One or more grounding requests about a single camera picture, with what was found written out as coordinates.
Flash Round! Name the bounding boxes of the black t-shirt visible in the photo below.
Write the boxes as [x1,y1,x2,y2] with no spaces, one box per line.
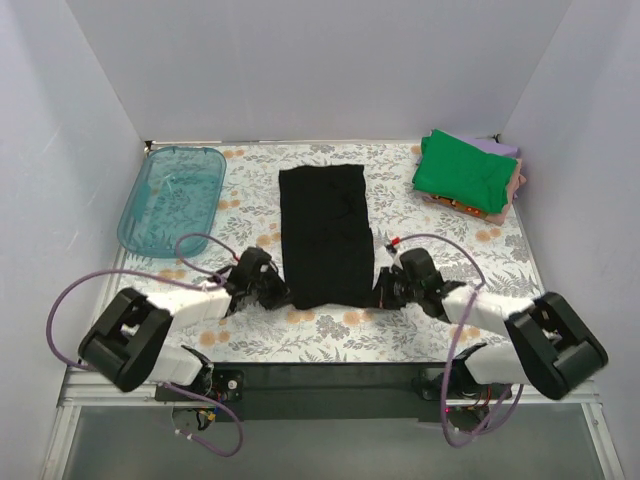
[278,164,374,310]

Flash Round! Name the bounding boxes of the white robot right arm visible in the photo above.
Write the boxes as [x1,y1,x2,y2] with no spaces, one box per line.
[373,245,609,400]

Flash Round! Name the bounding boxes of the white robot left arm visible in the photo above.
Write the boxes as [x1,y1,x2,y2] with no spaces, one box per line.
[78,247,291,400]

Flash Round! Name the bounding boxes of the floral patterned table mat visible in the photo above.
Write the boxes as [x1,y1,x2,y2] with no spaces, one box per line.
[111,143,543,362]

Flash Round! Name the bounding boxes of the orange patterned folded t-shirt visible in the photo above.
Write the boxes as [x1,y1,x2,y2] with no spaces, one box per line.
[428,195,487,219]

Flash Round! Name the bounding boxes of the teal transparent plastic tray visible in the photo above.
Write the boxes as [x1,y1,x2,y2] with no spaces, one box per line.
[117,146,227,259]

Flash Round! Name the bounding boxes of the green folded t-shirt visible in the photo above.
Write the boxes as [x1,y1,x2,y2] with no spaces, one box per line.
[412,130,518,214]

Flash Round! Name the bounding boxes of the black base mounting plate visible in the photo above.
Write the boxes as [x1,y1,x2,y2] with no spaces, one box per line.
[154,362,494,424]

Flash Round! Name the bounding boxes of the pink folded t-shirt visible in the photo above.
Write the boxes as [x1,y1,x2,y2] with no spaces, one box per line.
[484,158,527,226]

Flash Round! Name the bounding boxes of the lavender folded t-shirt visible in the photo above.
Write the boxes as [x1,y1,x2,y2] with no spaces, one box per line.
[457,136,520,158]

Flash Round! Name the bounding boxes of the aluminium frame rail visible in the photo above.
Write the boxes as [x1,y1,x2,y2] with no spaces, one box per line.
[43,372,624,479]

